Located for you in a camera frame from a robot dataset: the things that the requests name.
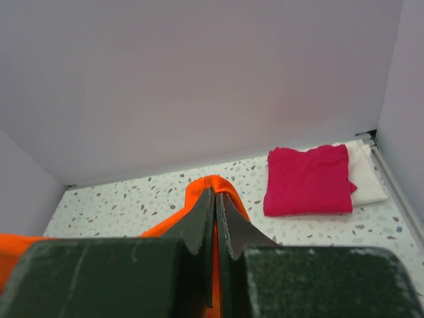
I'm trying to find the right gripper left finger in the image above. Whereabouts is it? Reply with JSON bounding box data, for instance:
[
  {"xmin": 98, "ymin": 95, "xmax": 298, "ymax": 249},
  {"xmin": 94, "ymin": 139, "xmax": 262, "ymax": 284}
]
[{"xmin": 0, "ymin": 187, "xmax": 215, "ymax": 318}]

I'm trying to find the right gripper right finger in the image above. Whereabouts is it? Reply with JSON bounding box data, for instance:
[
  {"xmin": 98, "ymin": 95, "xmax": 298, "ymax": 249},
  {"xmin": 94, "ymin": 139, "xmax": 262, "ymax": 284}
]
[{"xmin": 215, "ymin": 193, "xmax": 423, "ymax": 317}]

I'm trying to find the folded magenta t-shirt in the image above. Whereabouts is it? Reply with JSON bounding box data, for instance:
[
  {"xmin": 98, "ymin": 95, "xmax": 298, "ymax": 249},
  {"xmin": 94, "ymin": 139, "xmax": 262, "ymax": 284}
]
[{"xmin": 263, "ymin": 144, "xmax": 357, "ymax": 217}]

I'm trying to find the folded white t-shirt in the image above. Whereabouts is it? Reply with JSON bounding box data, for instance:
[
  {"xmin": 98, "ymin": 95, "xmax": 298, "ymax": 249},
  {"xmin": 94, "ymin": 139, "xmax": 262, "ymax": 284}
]
[{"xmin": 343, "ymin": 140, "xmax": 388, "ymax": 207}]

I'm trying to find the orange t-shirt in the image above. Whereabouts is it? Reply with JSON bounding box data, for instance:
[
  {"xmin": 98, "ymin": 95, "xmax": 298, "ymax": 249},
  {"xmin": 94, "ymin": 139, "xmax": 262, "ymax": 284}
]
[{"xmin": 0, "ymin": 174, "xmax": 251, "ymax": 318}]

